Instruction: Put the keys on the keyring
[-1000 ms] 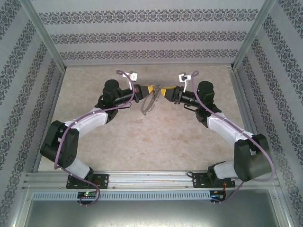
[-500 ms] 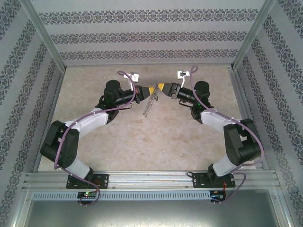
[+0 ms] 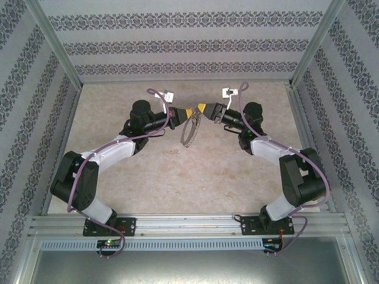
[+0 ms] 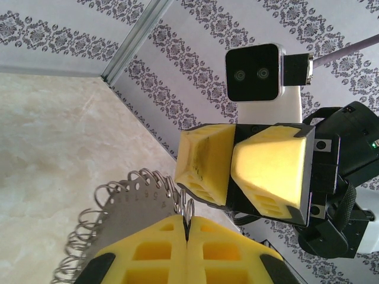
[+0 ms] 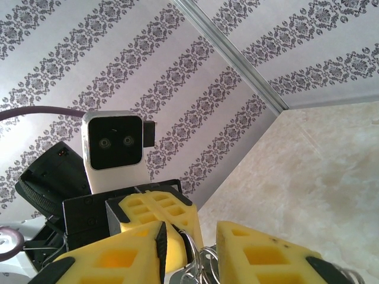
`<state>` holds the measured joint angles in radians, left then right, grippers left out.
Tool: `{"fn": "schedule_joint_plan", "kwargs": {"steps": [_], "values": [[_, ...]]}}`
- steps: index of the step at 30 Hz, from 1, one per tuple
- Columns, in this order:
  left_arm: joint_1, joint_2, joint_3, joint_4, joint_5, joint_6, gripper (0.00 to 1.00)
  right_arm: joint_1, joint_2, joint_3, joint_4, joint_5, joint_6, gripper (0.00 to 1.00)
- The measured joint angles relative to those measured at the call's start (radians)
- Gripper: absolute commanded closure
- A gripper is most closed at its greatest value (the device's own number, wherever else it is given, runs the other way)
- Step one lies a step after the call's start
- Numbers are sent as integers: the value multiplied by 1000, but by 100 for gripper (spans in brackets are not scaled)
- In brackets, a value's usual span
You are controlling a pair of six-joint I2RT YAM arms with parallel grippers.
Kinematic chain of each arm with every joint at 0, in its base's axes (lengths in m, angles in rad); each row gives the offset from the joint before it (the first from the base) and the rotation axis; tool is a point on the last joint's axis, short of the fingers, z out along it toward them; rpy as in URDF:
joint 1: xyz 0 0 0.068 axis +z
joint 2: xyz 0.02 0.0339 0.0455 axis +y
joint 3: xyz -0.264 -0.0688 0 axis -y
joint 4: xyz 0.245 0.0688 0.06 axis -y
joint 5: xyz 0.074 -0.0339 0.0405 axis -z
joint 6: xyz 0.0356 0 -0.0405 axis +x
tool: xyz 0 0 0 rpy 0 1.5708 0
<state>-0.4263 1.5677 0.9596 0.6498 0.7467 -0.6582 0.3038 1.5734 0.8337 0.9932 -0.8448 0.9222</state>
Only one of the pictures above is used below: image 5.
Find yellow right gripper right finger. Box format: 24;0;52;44
215;220;352;284

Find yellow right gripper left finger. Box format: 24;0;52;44
31;220;169;284

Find metal keyring holder with rings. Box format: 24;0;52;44
170;224;365;284

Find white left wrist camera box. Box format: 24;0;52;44
81;110;157;195

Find aluminium frame corner post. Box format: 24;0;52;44
169;0;290;115

